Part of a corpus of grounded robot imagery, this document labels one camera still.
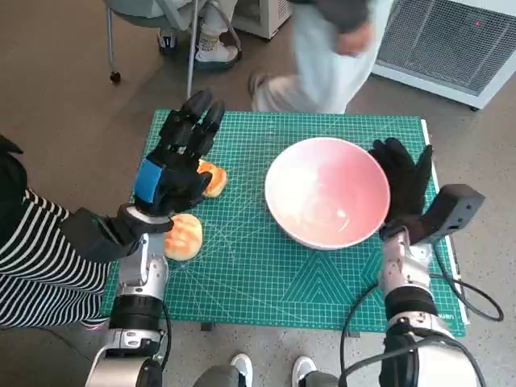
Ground black knitted gloved right hand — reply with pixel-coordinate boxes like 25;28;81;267
368;137;435;227

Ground pink bowl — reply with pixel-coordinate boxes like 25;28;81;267
264;136;392;251

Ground orange glazed toy bread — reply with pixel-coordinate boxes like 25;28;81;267
196;159;228;198

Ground round pale toy bun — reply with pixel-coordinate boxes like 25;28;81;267
163;213;203;262

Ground walking person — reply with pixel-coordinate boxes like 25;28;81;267
248;0;394;116

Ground white appliance with grille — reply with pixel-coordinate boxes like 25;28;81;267
370;0;516;112

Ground green cutting mat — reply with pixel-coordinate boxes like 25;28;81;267
98;109;468;338

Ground small white appliance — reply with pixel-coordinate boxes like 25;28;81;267
231;0;293;40

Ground seated person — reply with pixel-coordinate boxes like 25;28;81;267
156;0;243;65

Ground person with white shoes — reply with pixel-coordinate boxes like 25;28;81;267
193;352;342;387

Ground silver metal pole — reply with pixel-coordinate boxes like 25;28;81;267
184;0;202;100

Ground grey chair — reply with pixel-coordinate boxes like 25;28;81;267
104;0;194;85

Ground person in striped top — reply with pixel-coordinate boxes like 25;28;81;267
0;135;120;332

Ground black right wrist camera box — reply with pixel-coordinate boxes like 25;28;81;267
410;184;486;245

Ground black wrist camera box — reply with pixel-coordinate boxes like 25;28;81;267
410;184;486;245
59;206;140;263

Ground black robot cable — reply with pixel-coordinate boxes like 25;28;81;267
339;280;404;384
155;300;173;370
429;244;506;323

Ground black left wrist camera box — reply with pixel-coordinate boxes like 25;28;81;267
59;206;140;263

